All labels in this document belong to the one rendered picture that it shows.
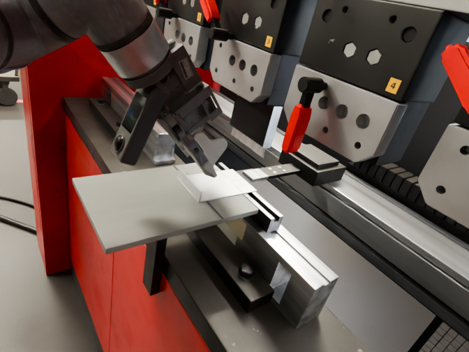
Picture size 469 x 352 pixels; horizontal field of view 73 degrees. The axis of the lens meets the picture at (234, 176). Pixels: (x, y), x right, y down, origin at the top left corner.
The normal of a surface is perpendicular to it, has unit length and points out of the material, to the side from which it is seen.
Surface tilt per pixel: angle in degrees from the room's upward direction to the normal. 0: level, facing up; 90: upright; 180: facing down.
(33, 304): 0
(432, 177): 90
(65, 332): 0
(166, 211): 0
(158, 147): 90
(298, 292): 90
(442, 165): 90
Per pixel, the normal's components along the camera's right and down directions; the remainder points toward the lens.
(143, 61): 0.43, 0.62
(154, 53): 0.75, 0.32
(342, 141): -0.79, 0.13
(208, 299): 0.21, -0.85
